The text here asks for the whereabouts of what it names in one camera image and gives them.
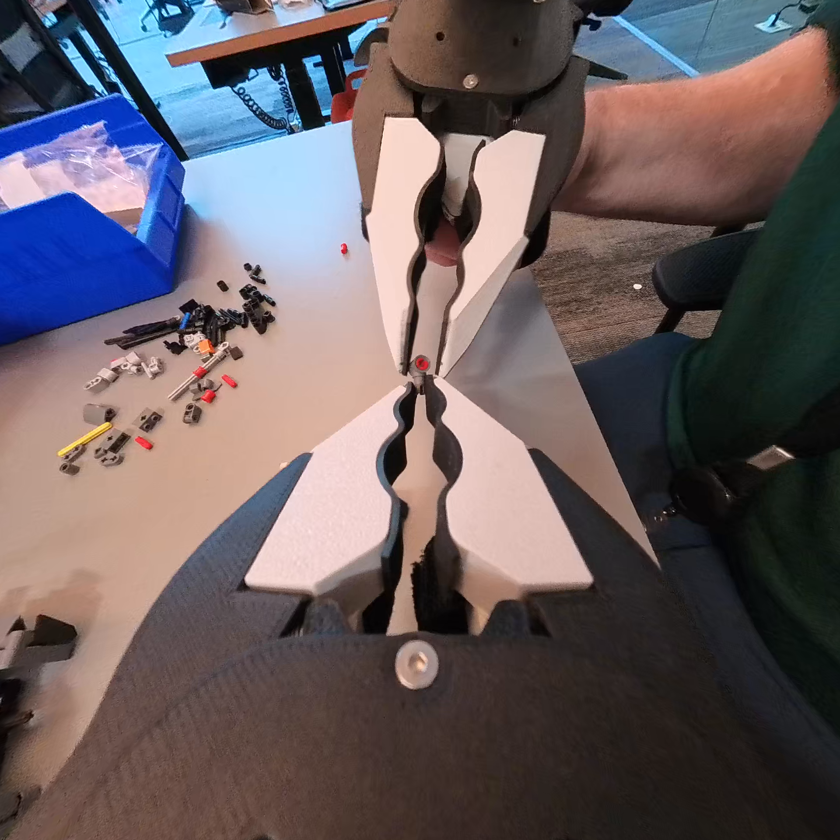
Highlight clear plastic bags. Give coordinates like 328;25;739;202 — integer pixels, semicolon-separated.
0;121;161;234

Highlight black office chair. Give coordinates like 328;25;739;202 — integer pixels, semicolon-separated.
651;226;762;336

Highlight red plastic object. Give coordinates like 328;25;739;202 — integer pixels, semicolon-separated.
330;69;368;124

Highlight black metal rack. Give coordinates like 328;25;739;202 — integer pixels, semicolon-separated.
0;0;89;126

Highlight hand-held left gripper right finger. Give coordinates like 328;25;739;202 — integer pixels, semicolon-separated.
427;379;595;599

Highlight pile of loose lego pieces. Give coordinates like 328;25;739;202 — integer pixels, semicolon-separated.
58;262;277;476

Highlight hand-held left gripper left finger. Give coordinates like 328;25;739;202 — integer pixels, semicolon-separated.
244;384;416;599

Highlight black coiled cable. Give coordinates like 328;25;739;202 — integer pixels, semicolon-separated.
233;72;293;129

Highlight blue storage bin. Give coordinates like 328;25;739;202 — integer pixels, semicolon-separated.
0;93;186;347

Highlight person's right hand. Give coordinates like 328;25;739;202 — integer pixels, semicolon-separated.
425;222;466;266

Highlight wooden office desk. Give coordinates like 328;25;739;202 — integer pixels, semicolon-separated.
164;0;398;132

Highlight partly built lego car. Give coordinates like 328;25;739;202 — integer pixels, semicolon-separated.
0;613;78;821

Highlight person's right forearm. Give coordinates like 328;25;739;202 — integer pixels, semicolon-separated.
558;26;840;231

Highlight black pole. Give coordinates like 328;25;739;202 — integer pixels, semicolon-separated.
66;0;189;160

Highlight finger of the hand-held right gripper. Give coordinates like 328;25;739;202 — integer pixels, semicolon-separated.
364;117;443;375
441;129;547;378

